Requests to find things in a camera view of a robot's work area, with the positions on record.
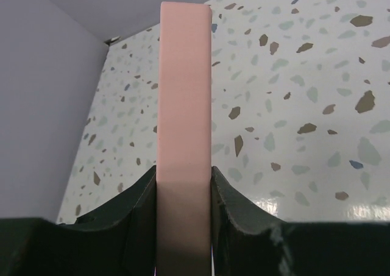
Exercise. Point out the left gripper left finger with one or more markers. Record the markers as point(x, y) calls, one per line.
point(117, 238)

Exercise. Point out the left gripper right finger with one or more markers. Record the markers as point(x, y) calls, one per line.
point(246, 240)

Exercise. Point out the pink power strip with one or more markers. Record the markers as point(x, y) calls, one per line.
point(184, 140)

